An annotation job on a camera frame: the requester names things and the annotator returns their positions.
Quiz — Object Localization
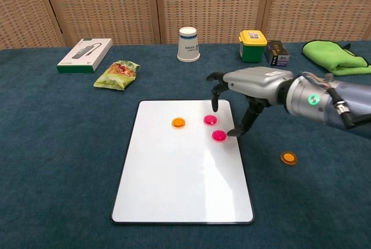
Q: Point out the white USB hub box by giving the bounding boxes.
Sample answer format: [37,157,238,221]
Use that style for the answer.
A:
[56,38,114,74]

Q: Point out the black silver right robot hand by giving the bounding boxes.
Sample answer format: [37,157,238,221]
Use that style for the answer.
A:
[206,66,296,137]

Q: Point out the green snack bag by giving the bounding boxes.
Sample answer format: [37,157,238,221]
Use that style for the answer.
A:
[93,60,141,91]

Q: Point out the woven bamboo folding screen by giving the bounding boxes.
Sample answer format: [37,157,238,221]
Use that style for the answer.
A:
[0,0,371,50]

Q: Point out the white rectangular board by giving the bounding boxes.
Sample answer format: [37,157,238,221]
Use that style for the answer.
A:
[111,100,255,226]

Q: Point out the upside-down white paper cup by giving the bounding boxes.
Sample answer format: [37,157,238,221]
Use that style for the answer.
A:
[176,27,201,63]

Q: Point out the dark blue table mat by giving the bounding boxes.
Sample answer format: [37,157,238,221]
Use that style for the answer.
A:
[0,40,371,249]

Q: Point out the small black carton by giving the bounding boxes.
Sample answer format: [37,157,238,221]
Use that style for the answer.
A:
[264,40,290,67]

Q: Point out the folded green cloth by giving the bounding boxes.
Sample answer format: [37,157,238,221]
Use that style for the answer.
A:
[301,39,371,76]

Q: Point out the yellow lidded green container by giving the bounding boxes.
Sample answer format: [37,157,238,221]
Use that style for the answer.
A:
[238,30,268,64]

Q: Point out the pink token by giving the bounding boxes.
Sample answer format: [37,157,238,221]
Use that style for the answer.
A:
[211,129,228,142]
[203,114,219,126]

